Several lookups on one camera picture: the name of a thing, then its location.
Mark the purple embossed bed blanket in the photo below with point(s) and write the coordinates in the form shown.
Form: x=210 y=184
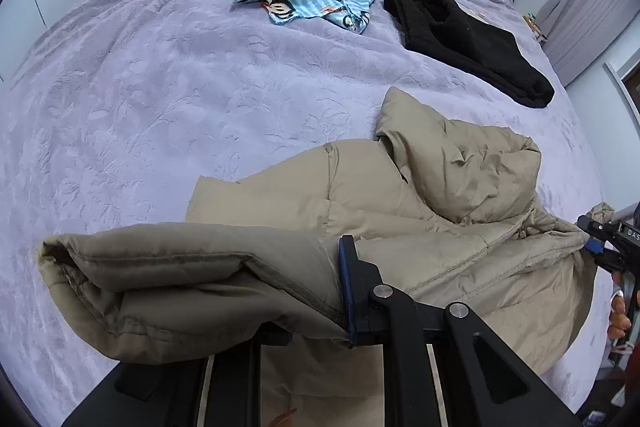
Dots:
x=150 y=82

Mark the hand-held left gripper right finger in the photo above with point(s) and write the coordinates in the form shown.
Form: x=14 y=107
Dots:
x=352 y=297

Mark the person's right hand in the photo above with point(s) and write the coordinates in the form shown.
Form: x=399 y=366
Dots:
x=620 y=317

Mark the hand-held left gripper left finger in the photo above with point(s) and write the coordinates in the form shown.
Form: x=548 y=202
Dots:
x=160 y=387

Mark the black fleece garment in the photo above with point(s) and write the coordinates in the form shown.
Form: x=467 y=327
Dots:
x=465 y=42

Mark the beige puffer jacket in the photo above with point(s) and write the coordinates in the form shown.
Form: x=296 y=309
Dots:
x=450 y=187

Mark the small colourful bedside boxes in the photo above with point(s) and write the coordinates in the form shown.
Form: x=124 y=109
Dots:
x=537 y=27

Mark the white framed window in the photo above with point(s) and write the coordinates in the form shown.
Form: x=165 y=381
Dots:
x=622 y=82

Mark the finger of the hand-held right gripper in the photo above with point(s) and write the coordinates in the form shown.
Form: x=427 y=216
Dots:
x=597 y=226
x=607 y=259

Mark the grey curtain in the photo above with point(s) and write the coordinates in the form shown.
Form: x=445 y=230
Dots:
x=590 y=17

